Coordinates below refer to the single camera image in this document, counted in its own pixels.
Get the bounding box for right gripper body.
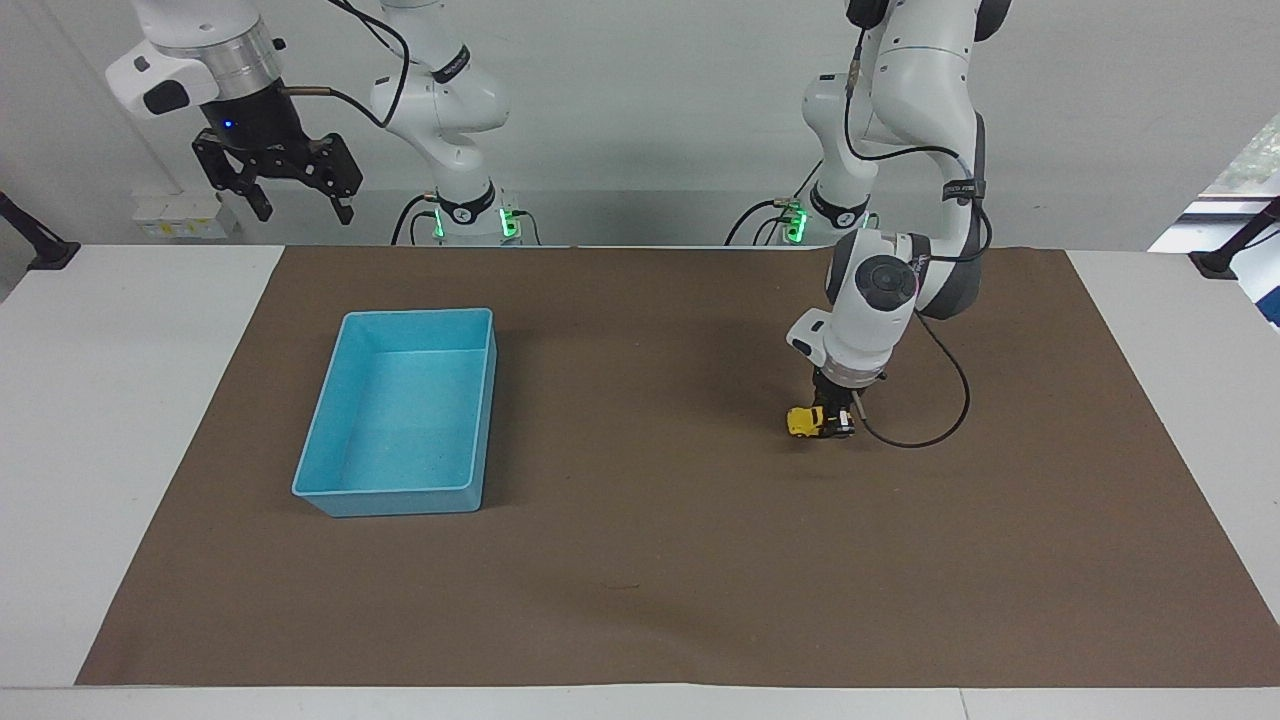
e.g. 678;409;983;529
199;82;321;173

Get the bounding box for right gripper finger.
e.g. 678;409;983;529
191;129;274;224
262;131;364;226

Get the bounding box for black cable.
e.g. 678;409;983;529
391;193;442;247
843;26;994;450
278;0;413;132
724;197;804;247

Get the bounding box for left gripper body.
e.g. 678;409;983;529
811;367;867;414

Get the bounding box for light blue plastic bin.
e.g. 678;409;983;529
291;307;499;519

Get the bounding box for black stand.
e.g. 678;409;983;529
1188;196;1280;280
0;191;82;272

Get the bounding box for white socket box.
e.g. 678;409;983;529
132;194;242;242

